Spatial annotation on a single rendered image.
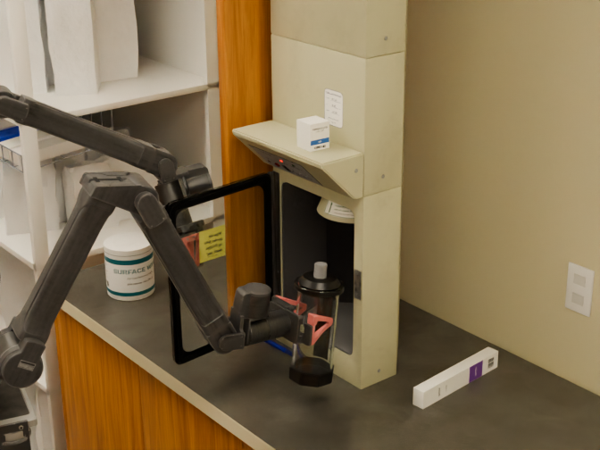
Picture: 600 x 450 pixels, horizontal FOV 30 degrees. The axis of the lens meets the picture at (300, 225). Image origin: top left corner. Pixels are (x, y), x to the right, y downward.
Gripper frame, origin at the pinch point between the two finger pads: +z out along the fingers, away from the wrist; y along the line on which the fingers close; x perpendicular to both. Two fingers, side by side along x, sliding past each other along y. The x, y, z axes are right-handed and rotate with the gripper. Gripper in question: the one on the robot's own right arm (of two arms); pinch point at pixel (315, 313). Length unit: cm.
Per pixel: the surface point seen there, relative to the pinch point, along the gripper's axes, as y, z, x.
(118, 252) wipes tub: 73, -7, 8
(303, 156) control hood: 3.7, -3.7, -35.1
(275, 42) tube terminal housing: 27, 6, -54
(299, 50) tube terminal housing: 19, 6, -54
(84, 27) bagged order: 123, 10, -42
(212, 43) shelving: 113, 49, -37
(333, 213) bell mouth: 9.3, 11.1, -18.7
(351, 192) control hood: -2.9, 4.7, -28.0
